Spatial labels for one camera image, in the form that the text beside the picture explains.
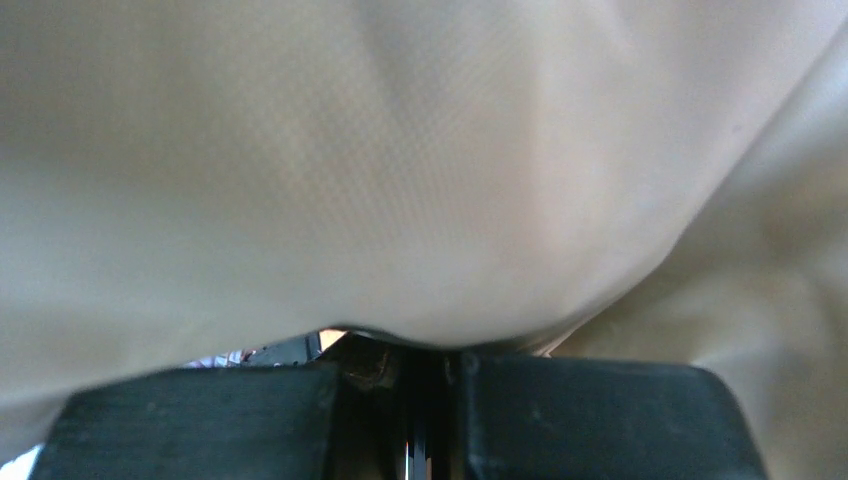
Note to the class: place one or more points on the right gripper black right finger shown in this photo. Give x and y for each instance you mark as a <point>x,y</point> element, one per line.
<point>523,417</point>

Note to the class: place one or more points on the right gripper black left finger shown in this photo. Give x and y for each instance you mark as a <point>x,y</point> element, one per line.
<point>237,423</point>

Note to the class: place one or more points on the black and beige folding umbrella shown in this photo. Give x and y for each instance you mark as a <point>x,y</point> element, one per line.
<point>647,180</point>

